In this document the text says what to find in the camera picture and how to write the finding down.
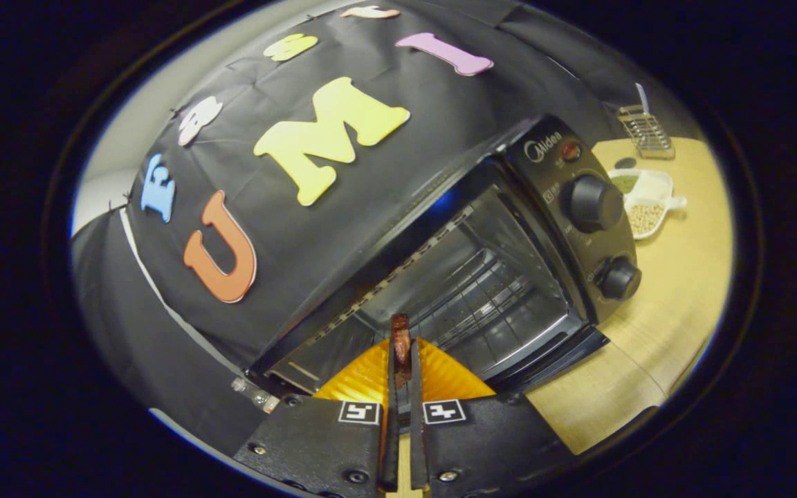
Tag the metal spoon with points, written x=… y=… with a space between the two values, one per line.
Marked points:
x=642 y=98

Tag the red meat slice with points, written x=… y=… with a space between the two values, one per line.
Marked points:
x=400 y=339

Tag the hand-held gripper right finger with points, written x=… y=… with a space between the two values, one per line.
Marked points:
x=495 y=443

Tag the black toaster oven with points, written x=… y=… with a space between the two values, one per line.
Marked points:
x=578 y=180

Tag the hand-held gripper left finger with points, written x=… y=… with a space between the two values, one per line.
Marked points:
x=315 y=443

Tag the black backdrop cloth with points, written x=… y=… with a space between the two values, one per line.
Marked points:
x=267 y=228

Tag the white divided spice dish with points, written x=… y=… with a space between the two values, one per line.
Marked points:
x=647 y=214

